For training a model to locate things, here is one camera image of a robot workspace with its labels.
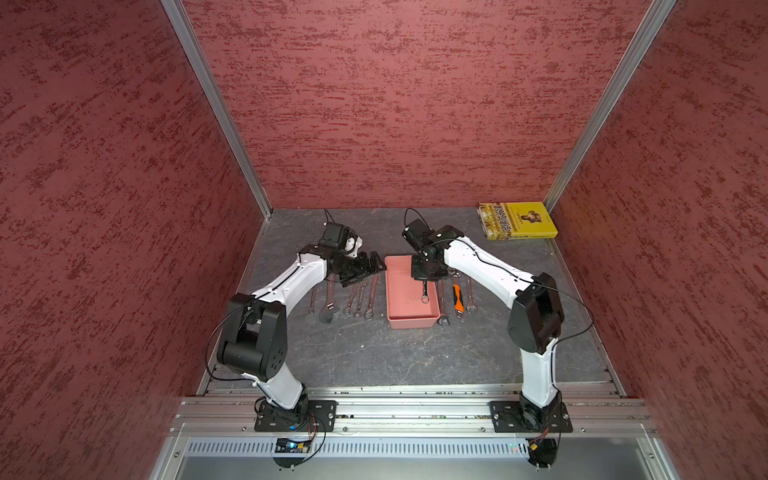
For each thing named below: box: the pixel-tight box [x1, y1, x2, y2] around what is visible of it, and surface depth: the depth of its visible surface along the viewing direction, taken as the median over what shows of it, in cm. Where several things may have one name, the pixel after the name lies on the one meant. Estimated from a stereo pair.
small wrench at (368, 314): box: [364, 274, 379, 320], surface depth 97 cm
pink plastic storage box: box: [384, 255, 441, 329], surface depth 94 cm
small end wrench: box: [354, 281, 369, 319], surface depth 96 cm
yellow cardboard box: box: [477, 201, 558, 240], surface depth 116 cm
